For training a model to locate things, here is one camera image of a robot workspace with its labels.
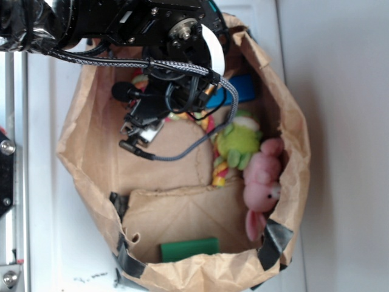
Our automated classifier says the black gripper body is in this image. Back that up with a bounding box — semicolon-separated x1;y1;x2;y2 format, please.
119;72;215;152

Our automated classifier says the multicolored twisted rope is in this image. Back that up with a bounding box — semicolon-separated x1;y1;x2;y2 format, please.
131;68;229;188

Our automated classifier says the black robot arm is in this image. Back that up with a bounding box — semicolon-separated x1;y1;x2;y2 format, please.
1;1;234;160

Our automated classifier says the black foam microphone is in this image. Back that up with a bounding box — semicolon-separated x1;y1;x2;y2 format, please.
111;82;142;103

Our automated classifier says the blue plastic block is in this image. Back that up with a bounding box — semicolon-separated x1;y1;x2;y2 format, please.
206;74;255;109

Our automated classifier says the green plush frog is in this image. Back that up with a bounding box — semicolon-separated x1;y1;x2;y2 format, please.
214;109;263;170

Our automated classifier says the pink plush bunny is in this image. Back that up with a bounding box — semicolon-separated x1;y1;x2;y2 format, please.
243;137;284;242

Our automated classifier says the brown paper bag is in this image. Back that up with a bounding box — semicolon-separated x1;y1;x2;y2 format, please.
57;14;311;291

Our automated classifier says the green plastic block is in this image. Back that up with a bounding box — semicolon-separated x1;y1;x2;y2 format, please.
160;238;219;263

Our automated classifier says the grey braided cable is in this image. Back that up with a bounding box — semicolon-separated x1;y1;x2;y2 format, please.
45;50;241;162

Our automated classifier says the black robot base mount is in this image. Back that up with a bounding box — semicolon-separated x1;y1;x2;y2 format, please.
1;127;16;217

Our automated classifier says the aluminium extrusion rail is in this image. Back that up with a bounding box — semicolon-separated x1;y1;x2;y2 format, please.
1;52;30;291

